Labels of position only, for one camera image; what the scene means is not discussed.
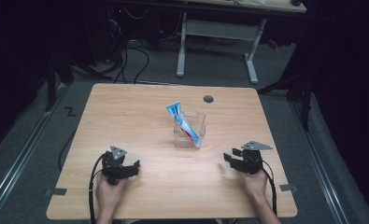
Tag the small red object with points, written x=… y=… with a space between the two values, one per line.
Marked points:
x=273 y=44

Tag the black metal stand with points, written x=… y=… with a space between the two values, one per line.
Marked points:
x=306 y=99
x=51 y=81

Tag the person's left hand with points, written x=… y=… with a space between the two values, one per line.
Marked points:
x=109 y=195

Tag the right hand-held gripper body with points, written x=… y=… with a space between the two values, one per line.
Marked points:
x=251 y=160

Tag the person's right hand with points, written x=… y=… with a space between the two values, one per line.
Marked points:
x=254 y=185

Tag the grey tape strip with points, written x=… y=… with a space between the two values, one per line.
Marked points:
x=288 y=188
x=57 y=191

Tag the metal floor rail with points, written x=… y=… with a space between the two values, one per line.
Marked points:
x=319 y=161
x=20 y=158

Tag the clear plastic box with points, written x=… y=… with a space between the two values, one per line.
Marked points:
x=201 y=124

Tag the wooden desk with white frame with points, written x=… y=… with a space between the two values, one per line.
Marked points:
x=222 y=29

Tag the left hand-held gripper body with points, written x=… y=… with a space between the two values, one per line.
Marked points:
x=113 y=161

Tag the blue and white toothpaste tube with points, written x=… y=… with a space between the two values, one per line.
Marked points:
x=182 y=121

